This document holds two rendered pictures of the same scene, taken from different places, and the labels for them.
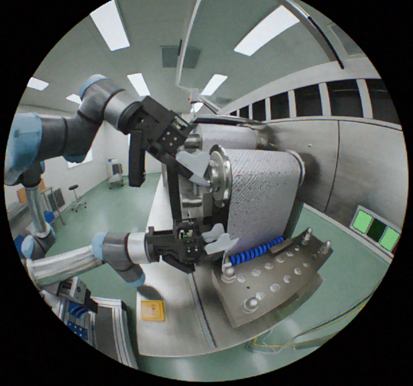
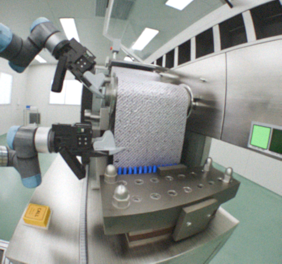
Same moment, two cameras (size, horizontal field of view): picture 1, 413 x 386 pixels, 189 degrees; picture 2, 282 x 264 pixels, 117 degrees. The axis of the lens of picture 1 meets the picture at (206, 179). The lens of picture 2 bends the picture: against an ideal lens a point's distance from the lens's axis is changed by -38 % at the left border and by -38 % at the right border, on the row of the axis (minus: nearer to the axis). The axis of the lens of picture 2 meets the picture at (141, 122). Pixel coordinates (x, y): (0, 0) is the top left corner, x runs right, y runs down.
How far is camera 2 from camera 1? 0.21 m
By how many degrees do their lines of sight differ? 10
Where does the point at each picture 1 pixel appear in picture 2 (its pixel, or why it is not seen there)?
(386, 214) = not seen: outside the picture
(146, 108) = (71, 44)
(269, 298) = (146, 202)
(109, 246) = (22, 131)
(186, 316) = (67, 227)
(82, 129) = (29, 49)
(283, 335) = not seen: outside the picture
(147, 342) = (19, 244)
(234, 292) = (111, 190)
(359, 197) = (252, 113)
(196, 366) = not seen: outside the picture
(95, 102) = (41, 35)
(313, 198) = (208, 126)
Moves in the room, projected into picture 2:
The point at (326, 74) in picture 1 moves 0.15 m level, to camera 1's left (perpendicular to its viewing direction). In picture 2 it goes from (218, 16) to (182, 5)
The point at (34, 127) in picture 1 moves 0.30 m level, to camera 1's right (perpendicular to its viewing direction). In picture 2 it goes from (8, 35) to (134, 13)
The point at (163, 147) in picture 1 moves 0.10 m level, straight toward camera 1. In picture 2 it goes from (77, 67) to (74, 56)
